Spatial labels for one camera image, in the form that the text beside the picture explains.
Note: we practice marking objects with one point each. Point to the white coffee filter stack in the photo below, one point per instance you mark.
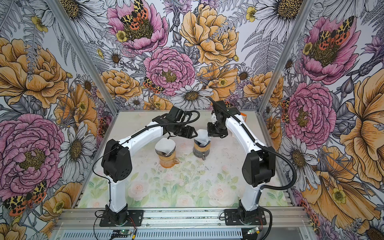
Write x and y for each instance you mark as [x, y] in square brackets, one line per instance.
[243, 117]

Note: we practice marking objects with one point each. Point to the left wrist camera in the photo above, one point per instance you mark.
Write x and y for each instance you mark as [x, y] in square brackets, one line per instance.
[175, 114]

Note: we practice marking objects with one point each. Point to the green circuit board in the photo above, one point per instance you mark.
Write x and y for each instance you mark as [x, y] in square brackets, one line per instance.
[121, 234]

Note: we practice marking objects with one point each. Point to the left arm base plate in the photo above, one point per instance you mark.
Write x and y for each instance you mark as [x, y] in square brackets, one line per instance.
[125, 218]

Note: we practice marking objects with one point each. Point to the white vented cable duct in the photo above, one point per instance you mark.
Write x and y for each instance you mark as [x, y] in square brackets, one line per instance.
[157, 234]

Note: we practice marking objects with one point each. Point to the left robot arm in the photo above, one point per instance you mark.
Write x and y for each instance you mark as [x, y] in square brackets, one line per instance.
[117, 159]

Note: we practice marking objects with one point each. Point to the aluminium mounting rail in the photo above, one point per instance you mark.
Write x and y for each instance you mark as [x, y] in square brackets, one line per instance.
[178, 218]

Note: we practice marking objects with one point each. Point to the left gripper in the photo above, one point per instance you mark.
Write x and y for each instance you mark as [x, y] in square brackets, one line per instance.
[188, 133]

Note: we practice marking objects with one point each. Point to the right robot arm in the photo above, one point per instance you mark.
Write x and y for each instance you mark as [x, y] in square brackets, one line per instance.
[259, 165]

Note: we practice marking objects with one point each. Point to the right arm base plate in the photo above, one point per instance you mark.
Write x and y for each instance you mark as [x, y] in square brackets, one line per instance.
[240, 217]

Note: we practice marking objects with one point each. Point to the blue glass dripper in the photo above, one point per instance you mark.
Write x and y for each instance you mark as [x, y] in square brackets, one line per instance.
[202, 142]

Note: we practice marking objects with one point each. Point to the clear grey glass pitcher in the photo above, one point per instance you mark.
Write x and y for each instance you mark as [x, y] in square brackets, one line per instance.
[201, 155]

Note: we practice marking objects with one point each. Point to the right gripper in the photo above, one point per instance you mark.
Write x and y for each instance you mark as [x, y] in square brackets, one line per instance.
[212, 132]

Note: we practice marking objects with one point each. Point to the orange glass pitcher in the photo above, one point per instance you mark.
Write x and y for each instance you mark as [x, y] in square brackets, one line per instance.
[169, 161]

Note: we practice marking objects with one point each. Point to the single white coffee filter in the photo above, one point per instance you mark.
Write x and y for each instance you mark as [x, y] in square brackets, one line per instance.
[165, 147]

